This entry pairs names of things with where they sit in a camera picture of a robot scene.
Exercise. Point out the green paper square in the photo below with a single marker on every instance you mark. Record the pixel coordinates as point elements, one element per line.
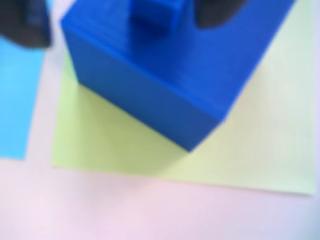
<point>112,150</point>

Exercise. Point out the large blue cube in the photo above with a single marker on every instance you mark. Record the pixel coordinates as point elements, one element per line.
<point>162,82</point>

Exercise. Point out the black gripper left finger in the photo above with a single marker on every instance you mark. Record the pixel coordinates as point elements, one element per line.
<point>22,22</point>

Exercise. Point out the light blue paper square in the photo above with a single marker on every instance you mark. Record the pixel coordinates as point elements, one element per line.
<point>17,100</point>

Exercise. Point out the tiny blue cube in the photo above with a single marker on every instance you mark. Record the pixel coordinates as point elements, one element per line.
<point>157,17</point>

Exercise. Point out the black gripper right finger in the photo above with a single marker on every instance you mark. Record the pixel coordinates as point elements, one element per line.
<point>215,12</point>

